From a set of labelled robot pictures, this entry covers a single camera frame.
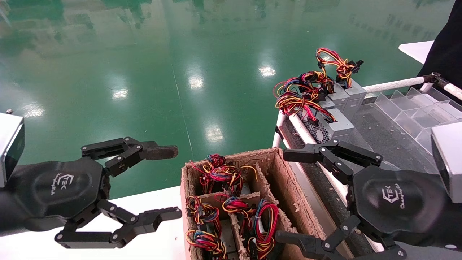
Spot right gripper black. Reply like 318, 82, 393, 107
276, 140, 450, 260

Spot left gripper finger worn pad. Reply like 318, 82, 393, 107
81, 137, 179, 177

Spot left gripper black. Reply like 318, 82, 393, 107
7, 157, 183, 250

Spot grey power supply coloured wires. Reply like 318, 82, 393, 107
247, 200, 280, 260
300, 70, 350, 112
274, 78, 337, 111
186, 229, 227, 260
189, 153, 257, 197
221, 197, 260, 260
276, 92, 355, 145
186, 195, 221, 233
316, 48, 367, 121

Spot brown cardboard box with dividers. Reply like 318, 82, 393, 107
180, 147, 327, 260

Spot short white upright tube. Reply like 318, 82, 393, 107
273, 112, 286, 148

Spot black conveyor mat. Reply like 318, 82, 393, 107
282, 96, 462, 260

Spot clear acrylic divider tray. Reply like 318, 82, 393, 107
375, 83, 462, 156

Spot white cross tube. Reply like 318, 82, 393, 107
363, 77, 433, 94

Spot black tube joint clamp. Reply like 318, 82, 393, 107
422, 72, 452, 91

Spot white tube stub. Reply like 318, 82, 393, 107
443, 82, 462, 101

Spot white side table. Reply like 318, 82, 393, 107
399, 40, 434, 65

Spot person in black clothes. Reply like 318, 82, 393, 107
417, 0, 462, 102

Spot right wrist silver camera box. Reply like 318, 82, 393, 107
431, 121, 462, 203

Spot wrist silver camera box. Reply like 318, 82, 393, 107
431, 121, 462, 203
0, 110, 25, 188

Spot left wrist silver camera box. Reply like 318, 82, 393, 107
0, 110, 25, 188

